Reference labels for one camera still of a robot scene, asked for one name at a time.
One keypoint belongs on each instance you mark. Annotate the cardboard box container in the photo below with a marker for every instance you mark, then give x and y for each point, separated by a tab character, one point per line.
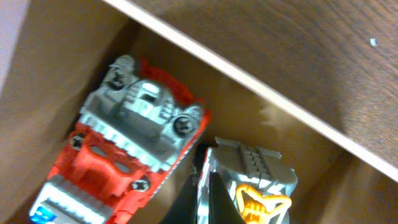
336	59

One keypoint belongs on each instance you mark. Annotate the red fire truck yellow nozzle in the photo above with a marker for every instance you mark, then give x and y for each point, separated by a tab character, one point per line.
255	183

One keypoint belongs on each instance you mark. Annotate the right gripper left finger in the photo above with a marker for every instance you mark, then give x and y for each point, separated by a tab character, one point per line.
184	208

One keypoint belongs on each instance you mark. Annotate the red fire truck grey top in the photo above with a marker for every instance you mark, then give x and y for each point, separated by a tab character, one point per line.
132	133

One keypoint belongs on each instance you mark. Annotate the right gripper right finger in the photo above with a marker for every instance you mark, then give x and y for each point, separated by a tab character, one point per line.
221	207

